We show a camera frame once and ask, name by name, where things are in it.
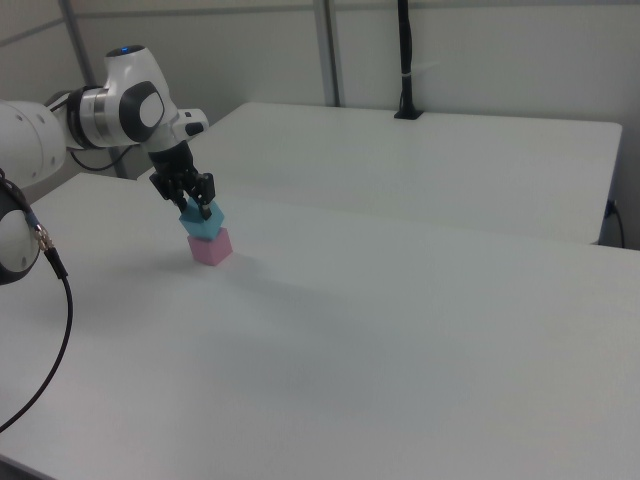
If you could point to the grey metal frame post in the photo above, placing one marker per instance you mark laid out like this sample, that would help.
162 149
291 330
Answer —
330 50
80 45

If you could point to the black camera stand pole, white tape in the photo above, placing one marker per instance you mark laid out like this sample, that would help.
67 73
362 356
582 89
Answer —
406 50

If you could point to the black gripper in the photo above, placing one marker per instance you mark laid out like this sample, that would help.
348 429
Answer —
172 165

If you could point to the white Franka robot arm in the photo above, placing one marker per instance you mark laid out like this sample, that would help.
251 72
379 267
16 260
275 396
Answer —
130 75

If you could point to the pink cube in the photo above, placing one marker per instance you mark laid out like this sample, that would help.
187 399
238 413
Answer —
212 250

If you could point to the blue cube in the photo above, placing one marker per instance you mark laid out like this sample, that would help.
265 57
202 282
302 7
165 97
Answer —
205 227

